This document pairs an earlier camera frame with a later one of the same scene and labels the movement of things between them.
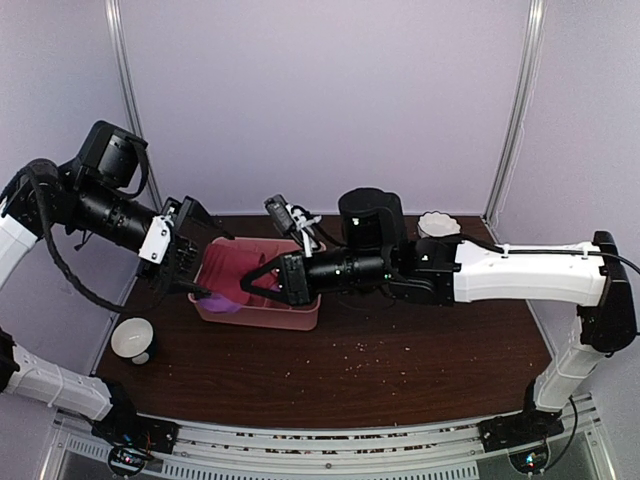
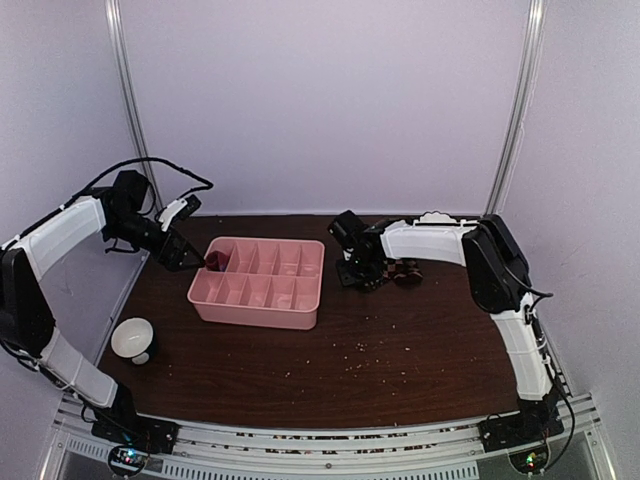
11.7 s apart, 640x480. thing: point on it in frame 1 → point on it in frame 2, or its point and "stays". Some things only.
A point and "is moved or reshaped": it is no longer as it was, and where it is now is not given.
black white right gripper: [296, 289] → [349, 280]
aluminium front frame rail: [583, 449] stays
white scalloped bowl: [437, 224] stays
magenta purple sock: [220, 273] is moved or reshaped
